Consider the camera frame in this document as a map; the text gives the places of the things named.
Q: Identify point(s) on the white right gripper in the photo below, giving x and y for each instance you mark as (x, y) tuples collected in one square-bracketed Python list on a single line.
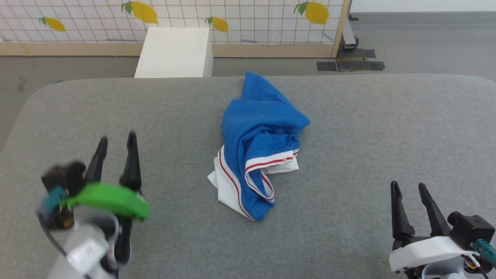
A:
[(426, 250)]

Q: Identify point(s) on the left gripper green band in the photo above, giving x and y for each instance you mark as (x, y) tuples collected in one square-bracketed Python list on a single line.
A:
[(108, 199)]

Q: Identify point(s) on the blue garment white red trim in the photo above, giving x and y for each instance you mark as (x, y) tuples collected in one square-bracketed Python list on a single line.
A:
[(259, 131)]

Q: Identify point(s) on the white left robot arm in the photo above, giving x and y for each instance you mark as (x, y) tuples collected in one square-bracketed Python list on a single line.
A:
[(83, 248)]

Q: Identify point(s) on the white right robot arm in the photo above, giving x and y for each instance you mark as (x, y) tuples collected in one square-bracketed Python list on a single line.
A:
[(441, 273)]

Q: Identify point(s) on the white box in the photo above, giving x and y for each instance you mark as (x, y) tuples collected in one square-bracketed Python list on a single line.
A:
[(174, 52)]

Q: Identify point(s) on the large black floor mat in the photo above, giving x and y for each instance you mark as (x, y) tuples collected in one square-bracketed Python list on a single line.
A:
[(360, 64)]

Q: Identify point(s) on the small black floor mat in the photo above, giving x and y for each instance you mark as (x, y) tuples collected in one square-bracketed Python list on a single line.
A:
[(326, 66)]

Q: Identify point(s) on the grey metal stand foot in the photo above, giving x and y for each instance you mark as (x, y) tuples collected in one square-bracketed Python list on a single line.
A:
[(348, 35)]

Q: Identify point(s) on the lemon print partition screen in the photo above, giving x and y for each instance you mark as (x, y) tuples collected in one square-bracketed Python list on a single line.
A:
[(248, 23)]

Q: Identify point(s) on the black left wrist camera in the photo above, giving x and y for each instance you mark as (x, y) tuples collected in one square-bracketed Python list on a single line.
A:
[(64, 182)]

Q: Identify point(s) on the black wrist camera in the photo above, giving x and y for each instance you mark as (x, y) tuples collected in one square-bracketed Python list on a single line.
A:
[(471, 228), (64, 182)]

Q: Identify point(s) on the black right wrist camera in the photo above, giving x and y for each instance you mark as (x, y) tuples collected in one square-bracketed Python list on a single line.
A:
[(471, 228)]

